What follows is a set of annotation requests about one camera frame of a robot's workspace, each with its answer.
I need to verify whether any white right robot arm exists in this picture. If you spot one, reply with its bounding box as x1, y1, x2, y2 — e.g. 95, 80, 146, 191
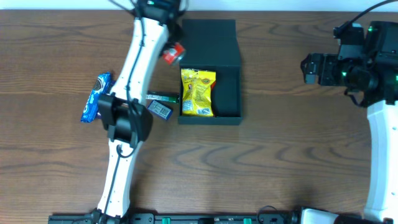
300, 21, 397, 223

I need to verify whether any black mounting rail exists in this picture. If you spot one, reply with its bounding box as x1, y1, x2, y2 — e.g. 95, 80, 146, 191
48, 213, 301, 224

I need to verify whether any small blue snack packet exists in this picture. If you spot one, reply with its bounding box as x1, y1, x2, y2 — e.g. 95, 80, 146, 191
147, 100, 173, 120

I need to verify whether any green candy bar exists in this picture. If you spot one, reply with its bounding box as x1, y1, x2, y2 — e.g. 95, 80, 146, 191
146, 91, 180, 104

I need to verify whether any red soda can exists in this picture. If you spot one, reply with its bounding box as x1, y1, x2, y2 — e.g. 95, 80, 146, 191
162, 42, 186, 65

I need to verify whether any purple chocolate bar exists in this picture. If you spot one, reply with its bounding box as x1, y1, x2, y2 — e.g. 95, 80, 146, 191
96, 80, 116, 119

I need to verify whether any red chip bag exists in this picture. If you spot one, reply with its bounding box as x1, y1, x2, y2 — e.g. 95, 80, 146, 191
211, 80, 216, 90

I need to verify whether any yellow snack bag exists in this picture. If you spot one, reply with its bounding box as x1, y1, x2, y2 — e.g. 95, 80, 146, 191
181, 68, 216, 117

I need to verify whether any blue Oreo cookie pack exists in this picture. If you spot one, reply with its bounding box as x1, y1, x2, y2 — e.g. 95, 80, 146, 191
80, 72, 112, 123

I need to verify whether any black gift box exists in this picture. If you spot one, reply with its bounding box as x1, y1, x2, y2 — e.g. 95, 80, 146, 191
178, 19, 243, 126

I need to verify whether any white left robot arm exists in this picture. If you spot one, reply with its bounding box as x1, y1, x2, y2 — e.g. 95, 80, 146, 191
81, 0, 188, 223

